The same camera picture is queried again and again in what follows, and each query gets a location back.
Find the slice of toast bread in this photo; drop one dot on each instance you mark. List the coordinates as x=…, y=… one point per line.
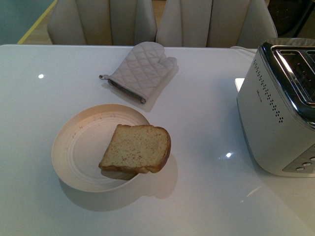
x=137, y=149

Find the silver toaster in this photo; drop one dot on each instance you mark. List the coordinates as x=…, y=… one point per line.
x=276, y=103

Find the beige chair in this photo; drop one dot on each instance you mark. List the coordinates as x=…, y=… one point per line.
x=102, y=22
x=215, y=23

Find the beige right chair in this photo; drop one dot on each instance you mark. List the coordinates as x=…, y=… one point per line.
x=215, y=23

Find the grey quilted oven mitt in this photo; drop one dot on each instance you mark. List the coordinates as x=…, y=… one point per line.
x=142, y=70

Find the beige left chair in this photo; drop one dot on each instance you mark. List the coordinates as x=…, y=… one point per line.
x=102, y=22

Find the beige round plate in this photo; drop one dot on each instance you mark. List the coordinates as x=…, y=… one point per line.
x=81, y=143

